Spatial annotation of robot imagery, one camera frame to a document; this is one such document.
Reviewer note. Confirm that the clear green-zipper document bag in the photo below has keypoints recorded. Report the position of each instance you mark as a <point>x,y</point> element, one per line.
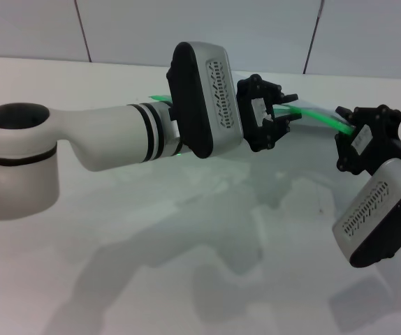
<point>321,117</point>

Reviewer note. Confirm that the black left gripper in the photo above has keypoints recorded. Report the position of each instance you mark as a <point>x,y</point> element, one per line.
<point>251,101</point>

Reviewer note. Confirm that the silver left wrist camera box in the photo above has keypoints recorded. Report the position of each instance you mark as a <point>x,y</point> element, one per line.
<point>207,101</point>

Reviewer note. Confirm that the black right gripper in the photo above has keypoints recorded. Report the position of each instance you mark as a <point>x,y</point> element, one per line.
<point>378,139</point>

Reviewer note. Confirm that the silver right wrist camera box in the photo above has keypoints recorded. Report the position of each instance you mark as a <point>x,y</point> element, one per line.
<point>375,213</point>

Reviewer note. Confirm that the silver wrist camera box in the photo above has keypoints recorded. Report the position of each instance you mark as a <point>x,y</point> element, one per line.
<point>375,213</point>
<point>207,101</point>

